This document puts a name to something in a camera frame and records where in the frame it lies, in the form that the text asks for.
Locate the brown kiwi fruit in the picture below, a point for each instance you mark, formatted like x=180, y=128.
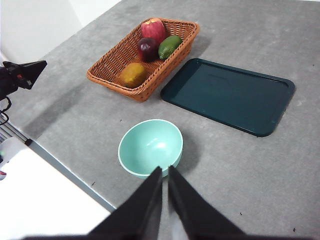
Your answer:
x=133, y=75

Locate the aluminium frame bar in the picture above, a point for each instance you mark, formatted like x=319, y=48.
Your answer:
x=12, y=130

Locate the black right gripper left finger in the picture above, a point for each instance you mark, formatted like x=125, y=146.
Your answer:
x=140, y=212

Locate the dark rectangular tray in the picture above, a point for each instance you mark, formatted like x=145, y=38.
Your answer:
x=227, y=97

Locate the brown wicker basket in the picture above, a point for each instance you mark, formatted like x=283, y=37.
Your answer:
x=117, y=62

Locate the teal bowl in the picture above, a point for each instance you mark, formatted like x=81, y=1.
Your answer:
x=150, y=147

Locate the red apple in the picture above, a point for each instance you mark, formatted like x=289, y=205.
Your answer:
x=153, y=31

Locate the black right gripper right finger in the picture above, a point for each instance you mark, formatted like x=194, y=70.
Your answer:
x=195, y=215

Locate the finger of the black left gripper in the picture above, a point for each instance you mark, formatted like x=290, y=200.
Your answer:
x=35, y=70

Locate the green avocado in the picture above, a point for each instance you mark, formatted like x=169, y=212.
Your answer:
x=170, y=46

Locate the dark purple plum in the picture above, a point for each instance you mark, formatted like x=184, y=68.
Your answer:
x=147, y=50

